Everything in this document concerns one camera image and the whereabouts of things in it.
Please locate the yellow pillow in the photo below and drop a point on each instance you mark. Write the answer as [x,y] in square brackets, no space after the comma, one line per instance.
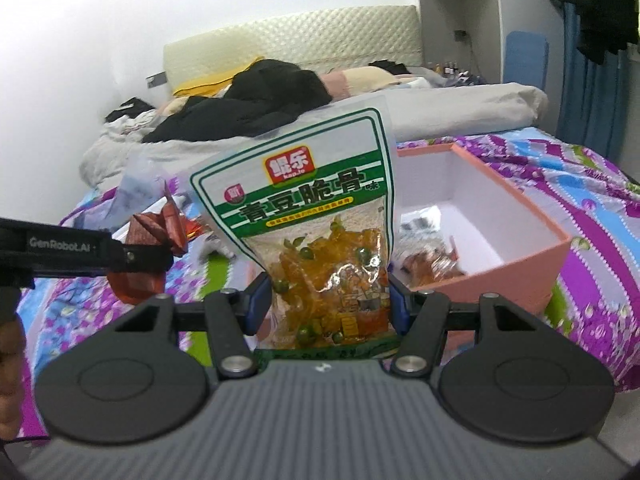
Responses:
[215,82]

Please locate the pink cream pillow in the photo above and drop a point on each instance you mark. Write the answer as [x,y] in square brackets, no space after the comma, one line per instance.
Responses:
[355,80]

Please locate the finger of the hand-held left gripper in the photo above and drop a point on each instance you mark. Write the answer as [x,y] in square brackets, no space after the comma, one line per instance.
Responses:
[145,257]

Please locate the dark red snack packet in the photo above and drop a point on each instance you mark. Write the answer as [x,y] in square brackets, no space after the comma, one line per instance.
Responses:
[160,225]

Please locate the clear plastic bag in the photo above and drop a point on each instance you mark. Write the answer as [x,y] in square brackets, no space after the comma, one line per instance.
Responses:
[140,190]

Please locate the black clothing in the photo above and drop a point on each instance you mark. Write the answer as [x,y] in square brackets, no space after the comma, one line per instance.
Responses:
[260,95]

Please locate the grey blanket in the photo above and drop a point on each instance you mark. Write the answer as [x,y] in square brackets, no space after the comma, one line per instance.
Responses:
[450,105]

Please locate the blue curtain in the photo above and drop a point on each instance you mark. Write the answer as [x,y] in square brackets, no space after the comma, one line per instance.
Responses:
[595,100]

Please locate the red gold snack packet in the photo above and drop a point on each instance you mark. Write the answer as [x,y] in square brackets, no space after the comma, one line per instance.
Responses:
[194,232]

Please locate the blue chair back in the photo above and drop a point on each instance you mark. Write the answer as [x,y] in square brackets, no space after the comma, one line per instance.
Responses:
[525,57]

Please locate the brown clear snack packet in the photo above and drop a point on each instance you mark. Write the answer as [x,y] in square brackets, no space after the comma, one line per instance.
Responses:
[435,267]

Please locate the dark hanging clothes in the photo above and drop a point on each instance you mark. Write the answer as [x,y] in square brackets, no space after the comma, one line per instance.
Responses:
[607,10]

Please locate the cream padded headboard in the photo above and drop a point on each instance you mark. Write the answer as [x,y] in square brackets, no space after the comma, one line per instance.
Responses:
[300,35]

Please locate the row of small bottles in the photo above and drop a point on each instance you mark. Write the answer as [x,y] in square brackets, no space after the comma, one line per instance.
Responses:
[452,71]

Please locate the dark garment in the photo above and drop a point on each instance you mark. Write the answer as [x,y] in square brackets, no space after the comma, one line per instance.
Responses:
[127,110]

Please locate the wall outlet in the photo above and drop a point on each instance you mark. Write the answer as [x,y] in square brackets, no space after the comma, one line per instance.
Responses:
[156,80]

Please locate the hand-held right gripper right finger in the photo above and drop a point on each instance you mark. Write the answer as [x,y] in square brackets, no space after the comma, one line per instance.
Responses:
[397,305]

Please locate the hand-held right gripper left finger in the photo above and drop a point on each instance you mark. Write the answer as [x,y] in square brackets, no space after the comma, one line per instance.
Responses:
[257,305]

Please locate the green white snack bag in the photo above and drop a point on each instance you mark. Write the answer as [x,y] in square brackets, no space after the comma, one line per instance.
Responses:
[310,200]

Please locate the pink cardboard box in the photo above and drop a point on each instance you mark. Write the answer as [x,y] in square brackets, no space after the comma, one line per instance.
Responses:
[500,280]

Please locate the white cabinet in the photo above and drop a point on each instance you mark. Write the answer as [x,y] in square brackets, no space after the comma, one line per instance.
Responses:
[460,0]

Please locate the person's left hand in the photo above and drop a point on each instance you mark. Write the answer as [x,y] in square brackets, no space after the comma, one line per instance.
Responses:
[9,360]

